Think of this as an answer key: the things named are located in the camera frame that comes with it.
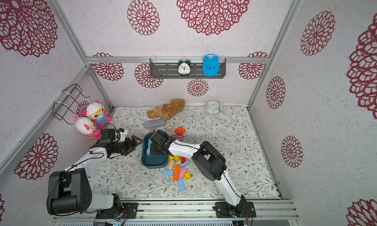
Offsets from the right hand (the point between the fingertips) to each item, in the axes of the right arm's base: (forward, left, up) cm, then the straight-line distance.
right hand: (150, 148), depth 92 cm
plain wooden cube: (+18, -10, -4) cm, 21 cm away
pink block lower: (-13, -21, -5) cm, 25 cm away
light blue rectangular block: (+6, +2, -2) cm, 6 cm away
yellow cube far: (-15, -24, -3) cm, 28 cm away
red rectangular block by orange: (+17, -16, -5) cm, 23 cm away
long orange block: (-13, -17, -4) cm, 22 cm away
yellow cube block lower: (-5, -17, -3) cm, 18 cm away
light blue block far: (-20, -21, -5) cm, 29 cm away
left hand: (0, +6, +5) cm, 7 cm away
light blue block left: (-13, -12, -5) cm, 18 cm away
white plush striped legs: (+4, +34, +16) cm, 38 cm away
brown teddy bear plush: (+28, -7, +4) cm, 29 cm away
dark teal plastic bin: (-9, -3, 0) cm, 9 cm away
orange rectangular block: (+18, -18, -5) cm, 26 cm away
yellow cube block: (-5, -13, -1) cm, 14 cm away
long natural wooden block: (-9, -13, -3) cm, 17 cm away
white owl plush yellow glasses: (+17, +36, +15) cm, 42 cm away
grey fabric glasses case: (+21, +2, -1) cm, 21 cm away
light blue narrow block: (-7, -23, -4) cm, 24 cm away
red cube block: (-6, -21, -2) cm, 22 cm away
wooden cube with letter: (+16, +3, -3) cm, 17 cm away
